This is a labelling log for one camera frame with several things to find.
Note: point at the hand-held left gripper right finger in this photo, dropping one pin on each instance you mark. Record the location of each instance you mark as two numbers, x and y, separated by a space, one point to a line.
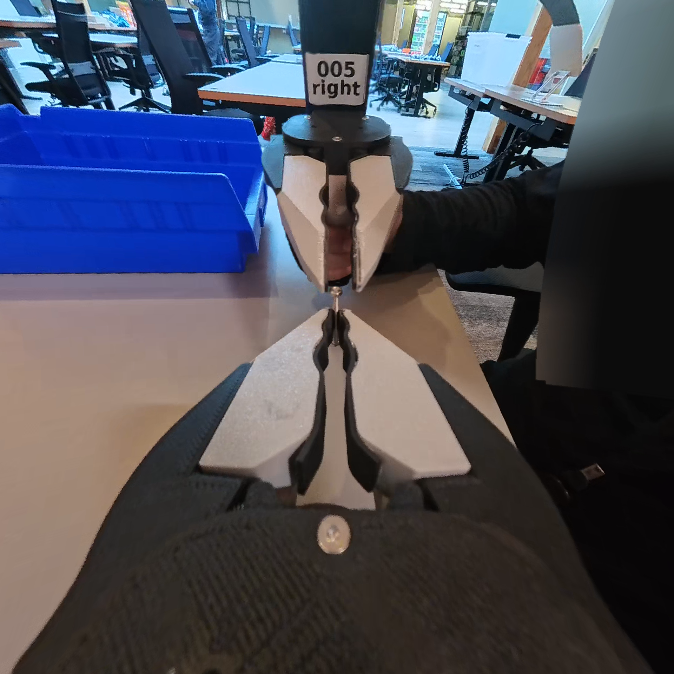
405 416

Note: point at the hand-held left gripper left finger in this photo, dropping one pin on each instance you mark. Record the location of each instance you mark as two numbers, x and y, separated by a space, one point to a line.
263 416

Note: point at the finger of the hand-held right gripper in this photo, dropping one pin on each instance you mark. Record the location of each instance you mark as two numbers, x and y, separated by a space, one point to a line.
300 210
376 210

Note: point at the small metal screw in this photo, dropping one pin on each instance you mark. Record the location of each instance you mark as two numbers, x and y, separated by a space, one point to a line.
335 303

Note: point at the large blue plastic bin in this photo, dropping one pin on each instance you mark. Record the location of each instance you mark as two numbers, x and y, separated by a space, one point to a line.
131 221

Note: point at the person's right forearm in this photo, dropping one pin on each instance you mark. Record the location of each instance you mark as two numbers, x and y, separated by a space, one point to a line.
474 226

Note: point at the wood-edged background desk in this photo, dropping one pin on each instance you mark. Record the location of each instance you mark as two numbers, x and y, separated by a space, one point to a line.
526 100
252 84

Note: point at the person's right hand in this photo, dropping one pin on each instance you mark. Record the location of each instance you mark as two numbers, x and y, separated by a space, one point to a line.
339 252

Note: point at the white power strip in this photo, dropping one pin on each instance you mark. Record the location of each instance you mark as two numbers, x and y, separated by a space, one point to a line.
452 176

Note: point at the red bag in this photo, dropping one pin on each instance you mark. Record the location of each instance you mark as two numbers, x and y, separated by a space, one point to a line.
269 129

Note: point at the white cardboard box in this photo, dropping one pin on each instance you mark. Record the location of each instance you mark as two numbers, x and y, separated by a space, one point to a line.
497 58

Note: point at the person's body in black clothes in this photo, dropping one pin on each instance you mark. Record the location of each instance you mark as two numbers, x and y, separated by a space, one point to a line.
579 474

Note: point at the wooden pillar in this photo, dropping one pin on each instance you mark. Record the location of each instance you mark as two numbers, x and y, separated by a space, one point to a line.
532 47

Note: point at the clear acrylic sign holder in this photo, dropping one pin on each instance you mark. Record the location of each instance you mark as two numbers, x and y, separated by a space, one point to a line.
550 87

